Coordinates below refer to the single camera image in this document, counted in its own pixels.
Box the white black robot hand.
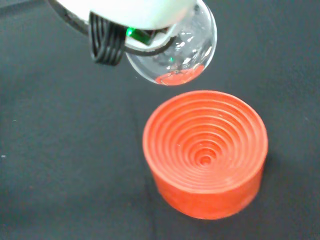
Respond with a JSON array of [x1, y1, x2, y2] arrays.
[[46, 0, 201, 67]]

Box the orange ribbed flask stand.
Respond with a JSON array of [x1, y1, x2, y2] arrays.
[[142, 90, 269, 221]]

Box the black bench cloth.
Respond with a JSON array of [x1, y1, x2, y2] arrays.
[[0, 0, 320, 240]]

